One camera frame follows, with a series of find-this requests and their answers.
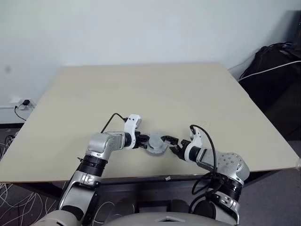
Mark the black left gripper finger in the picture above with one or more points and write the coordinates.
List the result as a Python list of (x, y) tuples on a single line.
[(144, 147), (145, 136)]

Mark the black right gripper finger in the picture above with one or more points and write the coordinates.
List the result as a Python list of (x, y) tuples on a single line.
[(176, 150), (171, 139)]

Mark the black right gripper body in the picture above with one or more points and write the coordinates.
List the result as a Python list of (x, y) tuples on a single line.
[(183, 151)]

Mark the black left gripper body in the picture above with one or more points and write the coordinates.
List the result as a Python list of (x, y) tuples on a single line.
[(139, 141)]

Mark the grey round container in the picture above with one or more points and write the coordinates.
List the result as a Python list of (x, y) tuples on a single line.
[(156, 152)]

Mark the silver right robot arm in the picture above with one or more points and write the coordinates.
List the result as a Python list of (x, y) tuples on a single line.
[(230, 164)]

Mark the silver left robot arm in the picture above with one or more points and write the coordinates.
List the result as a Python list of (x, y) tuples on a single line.
[(103, 143)]

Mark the grey robot torso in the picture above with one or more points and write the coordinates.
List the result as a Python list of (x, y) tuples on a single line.
[(145, 220)]

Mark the black bag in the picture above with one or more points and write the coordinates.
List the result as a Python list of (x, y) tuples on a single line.
[(270, 94)]

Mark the black plug adapter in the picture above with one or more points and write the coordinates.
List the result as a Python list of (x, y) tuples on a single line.
[(26, 102)]

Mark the white power strip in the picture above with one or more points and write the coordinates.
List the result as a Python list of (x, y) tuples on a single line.
[(14, 101)]

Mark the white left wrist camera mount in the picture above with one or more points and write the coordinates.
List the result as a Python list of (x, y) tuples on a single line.
[(130, 127)]

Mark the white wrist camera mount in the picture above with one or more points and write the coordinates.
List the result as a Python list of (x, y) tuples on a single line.
[(130, 127), (196, 139)]

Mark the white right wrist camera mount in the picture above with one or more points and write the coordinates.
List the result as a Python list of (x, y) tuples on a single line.
[(196, 139)]

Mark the black table frame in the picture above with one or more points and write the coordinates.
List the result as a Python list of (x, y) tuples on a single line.
[(141, 182)]

